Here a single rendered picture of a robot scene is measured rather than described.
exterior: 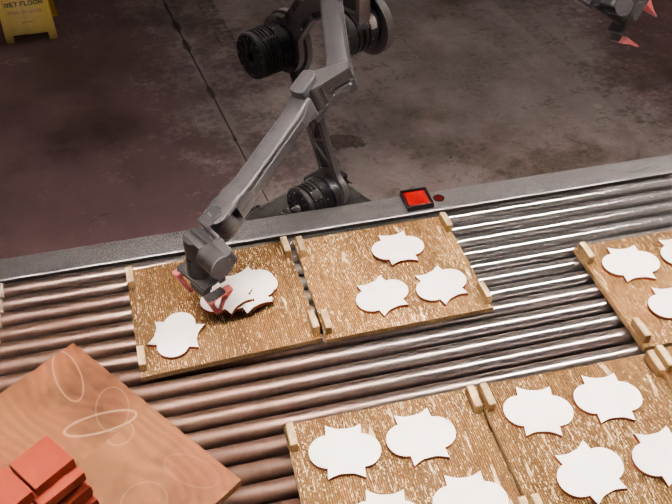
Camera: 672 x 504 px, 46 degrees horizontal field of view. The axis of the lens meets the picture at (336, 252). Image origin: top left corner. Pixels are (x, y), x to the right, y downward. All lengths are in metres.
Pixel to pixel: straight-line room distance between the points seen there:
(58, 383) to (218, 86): 3.08
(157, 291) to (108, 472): 0.57
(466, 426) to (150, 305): 0.79
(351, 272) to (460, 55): 3.05
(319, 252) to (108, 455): 0.77
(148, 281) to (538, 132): 2.70
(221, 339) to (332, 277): 0.32
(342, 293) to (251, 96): 2.65
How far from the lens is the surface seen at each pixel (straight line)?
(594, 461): 1.69
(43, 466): 1.30
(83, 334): 1.94
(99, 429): 1.60
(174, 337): 1.84
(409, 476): 1.61
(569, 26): 5.35
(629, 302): 2.02
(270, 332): 1.84
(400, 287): 1.92
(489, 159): 4.01
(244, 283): 1.90
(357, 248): 2.03
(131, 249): 2.13
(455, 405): 1.72
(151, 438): 1.57
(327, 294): 1.91
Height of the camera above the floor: 2.30
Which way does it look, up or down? 42 degrees down
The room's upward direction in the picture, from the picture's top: straight up
